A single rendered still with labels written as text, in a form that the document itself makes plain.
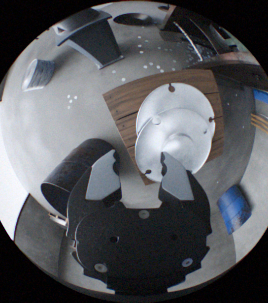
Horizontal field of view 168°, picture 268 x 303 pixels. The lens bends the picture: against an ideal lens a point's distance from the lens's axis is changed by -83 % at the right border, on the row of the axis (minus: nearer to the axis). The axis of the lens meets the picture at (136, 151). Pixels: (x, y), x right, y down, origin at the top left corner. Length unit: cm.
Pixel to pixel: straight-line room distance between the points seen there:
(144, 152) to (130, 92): 19
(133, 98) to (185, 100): 15
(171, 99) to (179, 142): 14
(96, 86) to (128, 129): 47
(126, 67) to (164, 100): 44
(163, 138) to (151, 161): 9
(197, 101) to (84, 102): 64
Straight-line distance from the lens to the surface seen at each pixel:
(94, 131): 73
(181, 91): 32
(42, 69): 96
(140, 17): 112
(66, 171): 43
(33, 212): 412
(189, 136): 34
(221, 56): 49
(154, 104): 29
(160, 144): 32
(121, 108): 29
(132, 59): 71
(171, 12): 80
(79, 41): 43
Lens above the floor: 64
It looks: 62 degrees down
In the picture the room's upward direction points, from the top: 180 degrees clockwise
